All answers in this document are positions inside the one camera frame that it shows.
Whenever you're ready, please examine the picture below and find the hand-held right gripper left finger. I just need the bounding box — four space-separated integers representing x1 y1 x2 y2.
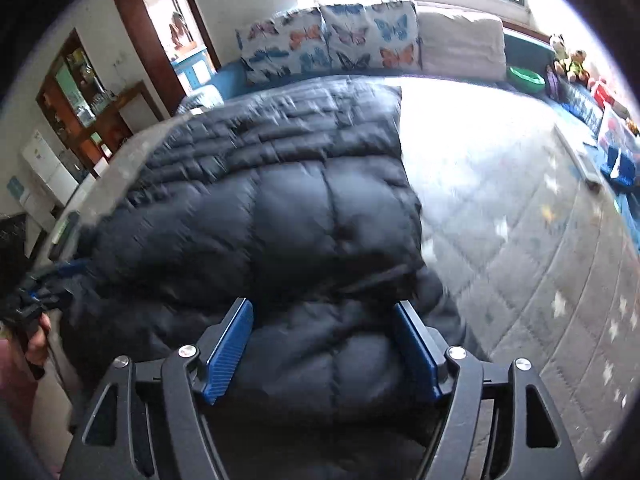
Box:
62 297 254 480

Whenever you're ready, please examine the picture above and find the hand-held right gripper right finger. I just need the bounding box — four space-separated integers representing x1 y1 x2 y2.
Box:
392 300 583 480

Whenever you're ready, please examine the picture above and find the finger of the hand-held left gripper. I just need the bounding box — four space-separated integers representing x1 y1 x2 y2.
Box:
30 259 86 287
20 280 77 312

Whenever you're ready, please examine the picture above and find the black puffer jacket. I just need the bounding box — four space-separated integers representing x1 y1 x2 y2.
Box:
50 75 466 480

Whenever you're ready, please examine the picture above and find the person's left forearm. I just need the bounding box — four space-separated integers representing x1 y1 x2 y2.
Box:
0 337 38 411

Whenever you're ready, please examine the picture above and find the person's left hand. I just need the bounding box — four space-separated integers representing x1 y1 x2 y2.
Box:
25 312 52 367

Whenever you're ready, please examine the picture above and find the black flat device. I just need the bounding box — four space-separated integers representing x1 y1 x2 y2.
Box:
50 211 83 261

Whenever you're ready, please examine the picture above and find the white refrigerator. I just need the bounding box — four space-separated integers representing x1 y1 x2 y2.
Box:
20 130 78 211

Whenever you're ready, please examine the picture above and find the grey star quilted table cover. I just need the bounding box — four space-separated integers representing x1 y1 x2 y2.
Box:
50 77 640 480

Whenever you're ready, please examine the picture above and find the wooden display cabinet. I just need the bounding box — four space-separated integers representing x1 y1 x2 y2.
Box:
36 28 118 161

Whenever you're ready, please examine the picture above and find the wooden desk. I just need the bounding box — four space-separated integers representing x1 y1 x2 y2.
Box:
75 81 166 168

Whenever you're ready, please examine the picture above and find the blue cabinet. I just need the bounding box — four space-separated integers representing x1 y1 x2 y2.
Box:
170 45 208 91

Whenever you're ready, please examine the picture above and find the white remote control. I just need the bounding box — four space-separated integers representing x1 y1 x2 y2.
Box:
554 127 603 191

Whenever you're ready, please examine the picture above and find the blue plastic stand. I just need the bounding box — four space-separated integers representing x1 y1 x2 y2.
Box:
605 147 638 188

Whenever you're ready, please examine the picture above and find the green bowl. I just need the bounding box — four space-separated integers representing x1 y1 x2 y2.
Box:
506 66 546 93

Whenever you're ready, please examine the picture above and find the blue patterned box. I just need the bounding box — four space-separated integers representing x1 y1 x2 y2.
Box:
562 82 603 131

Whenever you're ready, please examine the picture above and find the clear plastic storage box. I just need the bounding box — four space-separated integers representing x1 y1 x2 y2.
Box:
597 107 640 156

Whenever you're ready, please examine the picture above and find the white pillow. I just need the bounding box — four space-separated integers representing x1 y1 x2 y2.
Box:
416 5 507 81

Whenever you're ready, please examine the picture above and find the butterfly print pillow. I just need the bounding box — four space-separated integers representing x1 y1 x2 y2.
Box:
320 1 423 73
236 7 331 86

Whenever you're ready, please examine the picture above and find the red box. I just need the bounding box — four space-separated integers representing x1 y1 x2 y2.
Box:
590 80 626 111

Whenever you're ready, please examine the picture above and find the yellow plush toy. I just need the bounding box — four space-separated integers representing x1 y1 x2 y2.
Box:
562 49 591 83

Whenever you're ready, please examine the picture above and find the black and white plush toy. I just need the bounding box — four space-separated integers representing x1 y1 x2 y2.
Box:
549 34 571 66

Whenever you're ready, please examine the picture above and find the brown wooden door frame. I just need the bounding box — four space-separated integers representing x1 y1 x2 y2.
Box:
109 0 221 121

